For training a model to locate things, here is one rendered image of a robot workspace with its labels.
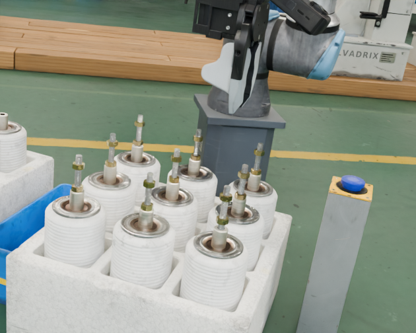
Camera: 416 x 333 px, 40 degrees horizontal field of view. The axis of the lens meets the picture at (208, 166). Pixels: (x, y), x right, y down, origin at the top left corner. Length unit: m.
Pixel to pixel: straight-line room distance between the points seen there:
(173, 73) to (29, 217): 1.61
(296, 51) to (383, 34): 1.91
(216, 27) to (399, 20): 2.47
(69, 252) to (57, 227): 0.04
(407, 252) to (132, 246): 0.87
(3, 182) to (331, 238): 0.63
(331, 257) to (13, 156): 0.66
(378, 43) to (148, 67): 1.16
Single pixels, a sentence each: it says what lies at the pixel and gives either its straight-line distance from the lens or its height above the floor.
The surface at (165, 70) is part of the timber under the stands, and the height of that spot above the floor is 0.05.
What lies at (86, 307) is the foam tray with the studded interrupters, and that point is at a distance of 0.92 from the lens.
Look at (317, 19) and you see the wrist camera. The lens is 0.73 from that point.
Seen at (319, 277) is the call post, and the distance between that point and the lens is 1.04.
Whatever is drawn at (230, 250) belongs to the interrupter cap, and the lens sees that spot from 0.86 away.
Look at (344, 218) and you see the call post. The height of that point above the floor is 0.27.
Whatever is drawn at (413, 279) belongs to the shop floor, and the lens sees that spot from 1.44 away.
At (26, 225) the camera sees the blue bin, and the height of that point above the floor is 0.08.
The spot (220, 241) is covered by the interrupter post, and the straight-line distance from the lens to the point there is 0.86.
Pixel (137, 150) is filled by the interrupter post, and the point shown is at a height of 0.28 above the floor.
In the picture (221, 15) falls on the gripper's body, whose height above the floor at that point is 0.59.
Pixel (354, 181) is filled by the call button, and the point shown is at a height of 0.33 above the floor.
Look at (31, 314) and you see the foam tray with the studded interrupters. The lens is 0.99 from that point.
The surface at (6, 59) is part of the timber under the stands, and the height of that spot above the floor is 0.05.
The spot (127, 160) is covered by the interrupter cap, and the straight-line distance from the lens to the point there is 1.12.
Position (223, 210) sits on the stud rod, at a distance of 0.84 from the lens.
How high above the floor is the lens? 0.69
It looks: 22 degrees down
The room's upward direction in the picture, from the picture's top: 8 degrees clockwise
